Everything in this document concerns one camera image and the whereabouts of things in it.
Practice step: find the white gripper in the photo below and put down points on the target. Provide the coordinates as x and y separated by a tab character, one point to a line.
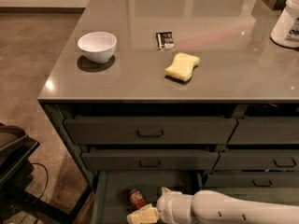
165	205

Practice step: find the red coke can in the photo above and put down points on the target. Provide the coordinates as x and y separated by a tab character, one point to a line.
136	199

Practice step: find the open bottom left drawer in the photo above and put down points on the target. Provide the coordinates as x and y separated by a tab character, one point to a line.
112	205

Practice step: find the middle left grey drawer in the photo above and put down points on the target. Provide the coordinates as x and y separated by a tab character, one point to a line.
149	159

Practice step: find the middle right grey drawer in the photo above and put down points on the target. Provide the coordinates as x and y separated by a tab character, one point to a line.
239	160

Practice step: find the top left grey drawer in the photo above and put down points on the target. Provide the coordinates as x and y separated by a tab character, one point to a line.
149	130

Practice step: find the grey counter cabinet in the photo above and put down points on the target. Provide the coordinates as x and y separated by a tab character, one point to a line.
242	74

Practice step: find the top right grey drawer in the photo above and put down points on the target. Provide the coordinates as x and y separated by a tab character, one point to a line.
276	130

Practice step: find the yellow sponge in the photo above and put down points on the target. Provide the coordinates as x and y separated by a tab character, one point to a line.
182	66

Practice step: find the black chair base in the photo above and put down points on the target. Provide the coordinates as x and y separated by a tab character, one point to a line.
16	146

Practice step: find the small black snack packet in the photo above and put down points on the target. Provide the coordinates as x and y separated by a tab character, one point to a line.
165	40

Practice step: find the white ceramic bowl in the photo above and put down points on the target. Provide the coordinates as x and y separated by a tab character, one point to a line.
98	47

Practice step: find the white plastic canister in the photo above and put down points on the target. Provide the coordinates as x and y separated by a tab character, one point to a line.
286	30

